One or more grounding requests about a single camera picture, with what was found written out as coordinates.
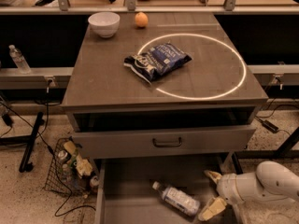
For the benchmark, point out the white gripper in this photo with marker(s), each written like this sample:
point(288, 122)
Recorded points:
point(226, 188)

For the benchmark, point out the blue label plastic water bottle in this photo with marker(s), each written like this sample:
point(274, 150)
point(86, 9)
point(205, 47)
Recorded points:
point(177, 198)

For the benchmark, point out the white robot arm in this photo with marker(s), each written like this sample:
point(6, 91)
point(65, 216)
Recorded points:
point(271, 182)

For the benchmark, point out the grey drawer cabinet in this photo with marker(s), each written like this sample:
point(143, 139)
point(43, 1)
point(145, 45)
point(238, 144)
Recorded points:
point(176, 87)

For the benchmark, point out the open middle drawer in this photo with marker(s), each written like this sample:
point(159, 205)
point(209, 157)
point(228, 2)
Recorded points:
point(126, 196)

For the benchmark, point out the small clear water bottle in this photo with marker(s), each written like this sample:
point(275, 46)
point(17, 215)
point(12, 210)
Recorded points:
point(19, 60)

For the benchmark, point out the black power adapter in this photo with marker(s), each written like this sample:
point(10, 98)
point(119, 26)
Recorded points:
point(270, 126)

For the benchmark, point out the blue chip bag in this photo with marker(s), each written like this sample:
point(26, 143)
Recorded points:
point(157, 62)

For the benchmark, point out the soda can in basket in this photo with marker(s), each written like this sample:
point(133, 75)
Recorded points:
point(63, 156)

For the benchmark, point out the orange fruit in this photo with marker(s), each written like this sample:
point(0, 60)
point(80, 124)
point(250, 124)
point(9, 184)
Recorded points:
point(141, 20)

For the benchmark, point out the black floor stand leg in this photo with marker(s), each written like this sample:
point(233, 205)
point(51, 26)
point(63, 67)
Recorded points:
point(26, 166)

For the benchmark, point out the white ceramic bowl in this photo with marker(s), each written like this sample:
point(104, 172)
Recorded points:
point(105, 24)

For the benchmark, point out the metal railing ledge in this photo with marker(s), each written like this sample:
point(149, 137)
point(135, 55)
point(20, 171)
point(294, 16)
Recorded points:
point(38, 78)

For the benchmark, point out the top drawer with black handle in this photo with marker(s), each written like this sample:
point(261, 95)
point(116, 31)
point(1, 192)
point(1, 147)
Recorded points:
point(165, 142)

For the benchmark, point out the black wire basket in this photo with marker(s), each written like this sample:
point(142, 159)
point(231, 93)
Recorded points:
point(64, 179)

